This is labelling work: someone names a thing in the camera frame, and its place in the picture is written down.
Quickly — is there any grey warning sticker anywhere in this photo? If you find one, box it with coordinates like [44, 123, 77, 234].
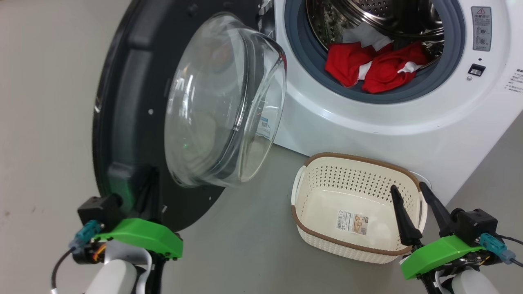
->
[471, 6, 492, 52]

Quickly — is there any black cable teal connector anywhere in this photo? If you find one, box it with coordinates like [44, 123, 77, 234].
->
[479, 233, 523, 267]
[51, 220, 102, 294]

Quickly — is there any black round washer door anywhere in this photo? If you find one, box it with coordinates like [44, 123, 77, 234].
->
[92, 0, 288, 233]

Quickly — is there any stainless steel washing machine drum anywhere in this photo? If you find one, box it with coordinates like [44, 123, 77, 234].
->
[306, 0, 446, 56]

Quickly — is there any cream perforated laundry basket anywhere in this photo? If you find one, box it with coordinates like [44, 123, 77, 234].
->
[291, 152, 429, 264]

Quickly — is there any white washing machine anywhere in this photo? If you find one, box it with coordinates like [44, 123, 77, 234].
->
[257, 0, 523, 205]

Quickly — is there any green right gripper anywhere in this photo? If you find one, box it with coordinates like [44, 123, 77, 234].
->
[390, 182, 485, 281]

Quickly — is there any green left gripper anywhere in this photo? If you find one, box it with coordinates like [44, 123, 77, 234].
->
[73, 166, 183, 263]

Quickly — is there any red white garment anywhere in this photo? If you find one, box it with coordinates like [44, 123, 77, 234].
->
[325, 42, 377, 88]
[359, 41, 429, 95]

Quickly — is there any printed product label sticker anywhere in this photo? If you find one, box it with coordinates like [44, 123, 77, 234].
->
[336, 210, 369, 236]

